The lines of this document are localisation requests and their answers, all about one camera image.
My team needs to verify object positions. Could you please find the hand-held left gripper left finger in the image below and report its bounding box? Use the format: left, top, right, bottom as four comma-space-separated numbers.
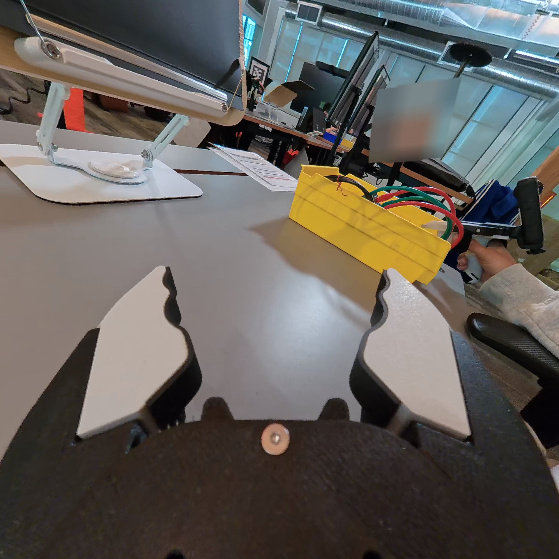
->
75, 266, 203, 439

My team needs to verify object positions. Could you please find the laminated paper sheet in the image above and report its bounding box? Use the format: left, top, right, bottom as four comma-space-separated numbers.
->
207, 143, 300, 193

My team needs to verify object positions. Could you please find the yellow plastic bin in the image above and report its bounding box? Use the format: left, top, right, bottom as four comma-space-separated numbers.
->
288, 164, 452, 284

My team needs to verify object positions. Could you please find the person's right hand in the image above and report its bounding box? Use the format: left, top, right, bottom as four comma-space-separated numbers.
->
456, 238, 518, 284

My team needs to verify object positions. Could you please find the white folding stand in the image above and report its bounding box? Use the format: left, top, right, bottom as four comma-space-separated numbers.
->
0, 36, 229, 205

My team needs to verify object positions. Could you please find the blue cloth jacket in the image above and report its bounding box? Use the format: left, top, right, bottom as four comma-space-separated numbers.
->
461, 179, 522, 247

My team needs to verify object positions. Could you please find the open cardboard box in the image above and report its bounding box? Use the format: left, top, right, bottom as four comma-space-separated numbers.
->
263, 80, 316, 110

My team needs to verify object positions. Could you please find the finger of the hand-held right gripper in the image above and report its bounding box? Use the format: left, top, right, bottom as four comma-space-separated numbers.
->
420, 219, 464, 236

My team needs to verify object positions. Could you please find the black pole with round disc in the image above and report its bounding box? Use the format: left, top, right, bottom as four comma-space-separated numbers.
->
449, 42, 493, 79

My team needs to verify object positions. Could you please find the green network cable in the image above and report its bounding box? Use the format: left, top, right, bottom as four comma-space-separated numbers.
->
370, 185, 455, 241

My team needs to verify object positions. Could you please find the silver ventilation duct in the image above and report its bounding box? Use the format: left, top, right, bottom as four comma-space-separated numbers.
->
284, 6, 559, 102

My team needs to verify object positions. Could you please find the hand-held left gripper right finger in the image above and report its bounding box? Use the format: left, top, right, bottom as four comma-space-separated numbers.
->
349, 268, 473, 442

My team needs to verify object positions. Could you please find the red network cable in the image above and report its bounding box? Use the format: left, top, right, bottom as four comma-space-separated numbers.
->
375, 187, 464, 250

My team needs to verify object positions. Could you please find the black computer monitor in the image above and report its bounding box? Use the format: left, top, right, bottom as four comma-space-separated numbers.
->
289, 61, 346, 115
327, 31, 381, 128

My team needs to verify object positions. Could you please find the black network cable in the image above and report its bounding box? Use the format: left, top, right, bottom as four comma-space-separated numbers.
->
325, 175, 377, 204

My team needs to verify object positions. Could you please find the person's right forearm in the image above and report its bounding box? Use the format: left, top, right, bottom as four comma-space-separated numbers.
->
480, 263, 559, 360

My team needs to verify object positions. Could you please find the black white fiducial marker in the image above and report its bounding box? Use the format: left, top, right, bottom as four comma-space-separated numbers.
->
247, 57, 271, 91

